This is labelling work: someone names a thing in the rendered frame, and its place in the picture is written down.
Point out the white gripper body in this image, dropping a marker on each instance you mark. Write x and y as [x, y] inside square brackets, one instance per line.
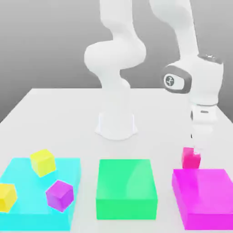
[202, 135]

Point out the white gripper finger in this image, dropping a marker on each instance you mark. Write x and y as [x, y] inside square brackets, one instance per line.
[197, 152]

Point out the small pink cube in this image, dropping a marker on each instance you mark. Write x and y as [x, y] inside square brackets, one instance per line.
[189, 160]

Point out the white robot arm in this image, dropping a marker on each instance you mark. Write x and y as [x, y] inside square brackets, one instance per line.
[116, 54]

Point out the small purple cube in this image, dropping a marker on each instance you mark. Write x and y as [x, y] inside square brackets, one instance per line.
[59, 196]

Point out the small yellow cube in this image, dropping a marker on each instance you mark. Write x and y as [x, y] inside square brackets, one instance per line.
[7, 197]
[43, 163]

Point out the large magenta box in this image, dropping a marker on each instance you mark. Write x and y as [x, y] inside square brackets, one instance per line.
[205, 198]

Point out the large green box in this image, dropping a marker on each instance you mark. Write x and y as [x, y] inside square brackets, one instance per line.
[126, 191]

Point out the large cyan box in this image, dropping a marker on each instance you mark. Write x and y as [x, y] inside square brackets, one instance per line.
[29, 216]

